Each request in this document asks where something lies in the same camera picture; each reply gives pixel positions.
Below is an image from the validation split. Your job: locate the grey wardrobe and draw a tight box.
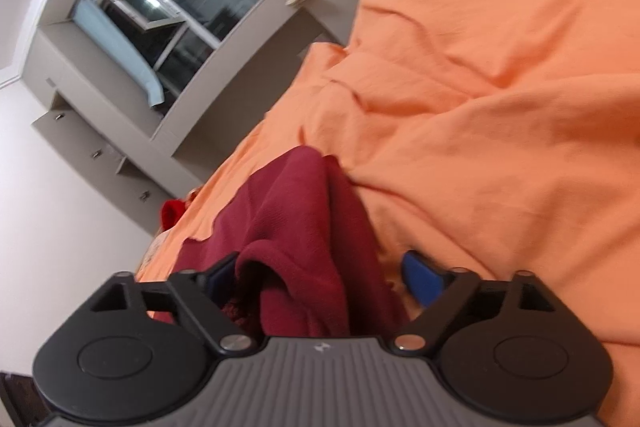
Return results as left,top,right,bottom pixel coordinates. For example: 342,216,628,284
30,89,203,235

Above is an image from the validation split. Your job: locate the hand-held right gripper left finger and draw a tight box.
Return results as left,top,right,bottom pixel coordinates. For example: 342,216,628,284
88,252,257,356

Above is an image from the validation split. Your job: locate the bright red plush item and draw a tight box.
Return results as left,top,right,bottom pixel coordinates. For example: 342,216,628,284
160,199,187,229

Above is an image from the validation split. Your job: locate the beige lace pillow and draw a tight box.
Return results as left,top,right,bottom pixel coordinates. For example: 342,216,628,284
139,227,168,275

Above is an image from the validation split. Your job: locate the light blue curtain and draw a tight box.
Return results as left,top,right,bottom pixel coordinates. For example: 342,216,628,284
71,0,167,106

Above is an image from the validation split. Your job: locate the dark red long-sleeve sweater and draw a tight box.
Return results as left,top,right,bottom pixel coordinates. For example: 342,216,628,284
174,146,412,339

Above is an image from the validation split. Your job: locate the grey built-in desk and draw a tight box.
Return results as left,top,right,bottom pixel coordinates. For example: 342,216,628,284
147,0,371,200

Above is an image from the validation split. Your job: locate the orange blanket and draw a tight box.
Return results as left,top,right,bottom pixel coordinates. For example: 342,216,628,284
135,0,640,427

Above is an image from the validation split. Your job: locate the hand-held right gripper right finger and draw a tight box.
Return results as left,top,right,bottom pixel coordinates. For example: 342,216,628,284
392,249,559,355

